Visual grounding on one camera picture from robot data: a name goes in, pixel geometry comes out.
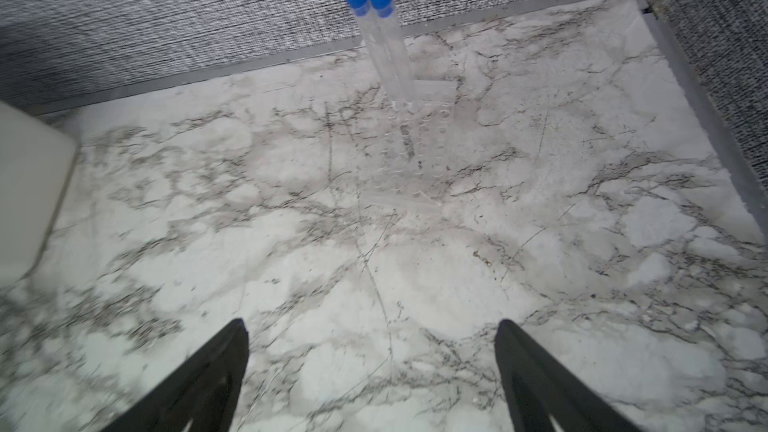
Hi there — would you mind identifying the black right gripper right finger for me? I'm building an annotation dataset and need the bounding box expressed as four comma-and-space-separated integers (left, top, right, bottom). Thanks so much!
494, 319, 639, 431

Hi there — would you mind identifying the blue capped test tube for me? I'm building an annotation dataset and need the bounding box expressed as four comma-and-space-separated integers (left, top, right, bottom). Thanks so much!
346, 0, 404, 108
370, 0, 417, 106

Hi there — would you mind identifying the clear acrylic tube rack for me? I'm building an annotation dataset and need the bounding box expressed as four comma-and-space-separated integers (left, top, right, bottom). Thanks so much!
361, 80, 458, 215

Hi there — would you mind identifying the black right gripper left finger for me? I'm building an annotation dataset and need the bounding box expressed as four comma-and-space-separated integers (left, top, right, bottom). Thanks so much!
104, 318, 249, 432

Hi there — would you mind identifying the white plastic storage box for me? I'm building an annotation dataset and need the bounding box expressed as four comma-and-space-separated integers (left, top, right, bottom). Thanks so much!
1, 102, 78, 287

